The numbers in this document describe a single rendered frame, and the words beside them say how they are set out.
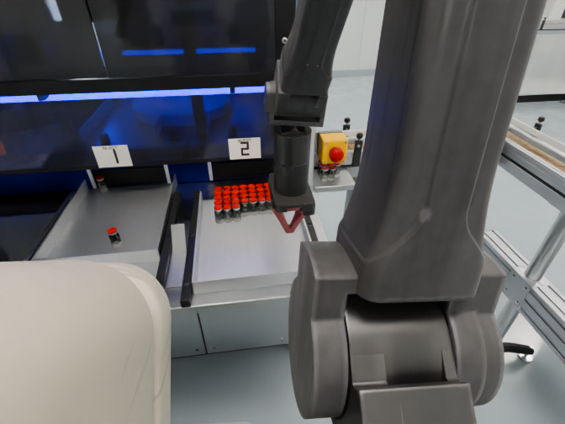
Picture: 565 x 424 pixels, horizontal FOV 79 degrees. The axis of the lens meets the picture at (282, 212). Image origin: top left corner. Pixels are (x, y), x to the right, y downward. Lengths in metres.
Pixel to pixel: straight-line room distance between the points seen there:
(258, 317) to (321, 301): 1.24
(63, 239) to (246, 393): 0.96
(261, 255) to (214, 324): 0.68
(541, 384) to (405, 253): 1.78
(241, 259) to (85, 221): 0.44
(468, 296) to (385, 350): 0.05
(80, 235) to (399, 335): 0.86
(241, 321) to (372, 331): 1.25
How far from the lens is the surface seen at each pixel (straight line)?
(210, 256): 0.80
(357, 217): 0.18
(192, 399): 1.61
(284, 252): 0.79
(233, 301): 0.70
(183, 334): 1.48
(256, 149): 0.94
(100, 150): 0.99
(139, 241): 0.89
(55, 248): 0.96
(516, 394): 1.84
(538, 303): 1.43
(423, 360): 0.20
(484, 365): 0.21
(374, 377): 0.19
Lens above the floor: 1.42
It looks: 36 degrees down
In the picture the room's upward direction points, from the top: straight up
